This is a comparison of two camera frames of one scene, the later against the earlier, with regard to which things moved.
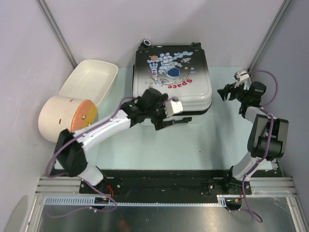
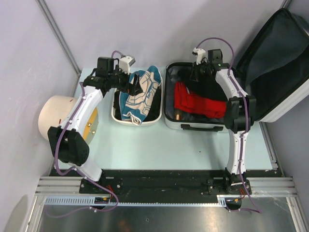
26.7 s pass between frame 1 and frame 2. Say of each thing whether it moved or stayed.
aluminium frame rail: stayed
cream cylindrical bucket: stayed
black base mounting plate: stayed
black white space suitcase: moved
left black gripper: moved
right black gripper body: moved
